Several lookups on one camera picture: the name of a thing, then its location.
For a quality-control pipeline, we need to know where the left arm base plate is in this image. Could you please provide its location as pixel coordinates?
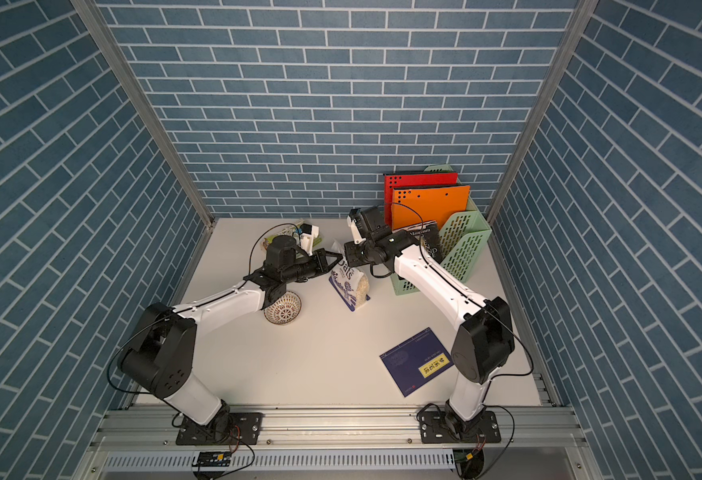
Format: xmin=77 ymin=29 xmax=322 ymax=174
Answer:
xmin=175 ymin=412 xmax=264 ymax=446

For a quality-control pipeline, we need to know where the red folder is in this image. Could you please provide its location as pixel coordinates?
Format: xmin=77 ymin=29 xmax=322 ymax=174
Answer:
xmin=384 ymin=171 xmax=458 ymax=226

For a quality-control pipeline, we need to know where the green comic paperback book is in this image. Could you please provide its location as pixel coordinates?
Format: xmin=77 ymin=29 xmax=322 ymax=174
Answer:
xmin=260 ymin=222 xmax=323 ymax=251

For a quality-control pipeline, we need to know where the purple booklet yellow label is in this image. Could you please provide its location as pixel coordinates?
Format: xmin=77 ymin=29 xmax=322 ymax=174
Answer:
xmin=380 ymin=328 xmax=453 ymax=397

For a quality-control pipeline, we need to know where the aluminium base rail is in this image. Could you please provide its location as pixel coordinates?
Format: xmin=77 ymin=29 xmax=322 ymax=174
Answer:
xmin=92 ymin=405 xmax=586 ymax=451

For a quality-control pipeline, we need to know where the orange folder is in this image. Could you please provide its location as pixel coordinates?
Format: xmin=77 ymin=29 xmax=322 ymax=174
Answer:
xmin=390 ymin=185 xmax=471 ymax=229

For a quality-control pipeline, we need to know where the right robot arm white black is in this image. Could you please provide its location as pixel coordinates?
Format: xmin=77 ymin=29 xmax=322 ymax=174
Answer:
xmin=344 ymin=232 xmax=516 ymax=423

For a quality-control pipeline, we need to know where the small black controller box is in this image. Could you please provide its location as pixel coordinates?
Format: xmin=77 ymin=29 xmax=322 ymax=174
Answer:
xmin=192 ymin=451 xmax=232 ymax=469

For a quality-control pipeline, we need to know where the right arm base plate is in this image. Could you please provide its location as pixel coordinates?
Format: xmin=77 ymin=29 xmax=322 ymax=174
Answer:
xmin=417 ymin=410 xmax=502 ymax=444

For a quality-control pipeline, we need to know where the dark paperback novel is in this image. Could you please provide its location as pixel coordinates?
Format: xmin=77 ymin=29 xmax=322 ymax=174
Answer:
xmin=405 ymin=221 xmax=444 ymax=263

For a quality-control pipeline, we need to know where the white slotted cable duct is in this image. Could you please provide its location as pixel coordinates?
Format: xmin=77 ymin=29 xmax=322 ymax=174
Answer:
xmin=103 ymin=448 xmax=455 ymax=473

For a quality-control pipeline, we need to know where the patterned red white bowl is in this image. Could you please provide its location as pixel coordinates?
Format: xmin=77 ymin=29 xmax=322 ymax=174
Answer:
xmin=263 ymin=291 xmax=303 ymax=325

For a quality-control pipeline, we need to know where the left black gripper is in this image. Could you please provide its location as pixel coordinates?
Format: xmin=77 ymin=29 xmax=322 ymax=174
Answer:
xmin=279 ymin=249 xmax=343 ymax=285

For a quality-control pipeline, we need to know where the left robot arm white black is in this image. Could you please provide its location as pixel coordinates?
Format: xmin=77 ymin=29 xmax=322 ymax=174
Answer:
xmin=116 ymin=235 xmax=343 ymax=427

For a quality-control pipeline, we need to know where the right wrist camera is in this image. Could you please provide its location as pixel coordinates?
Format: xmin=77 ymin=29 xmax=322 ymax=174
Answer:
xmin=347 ymin=206 xmax=392 ymax=244

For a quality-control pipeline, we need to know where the oats bag clear purple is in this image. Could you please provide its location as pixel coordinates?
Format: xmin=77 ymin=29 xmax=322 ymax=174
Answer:
xmin=329 ymin=258 xmax=370 ymax=312

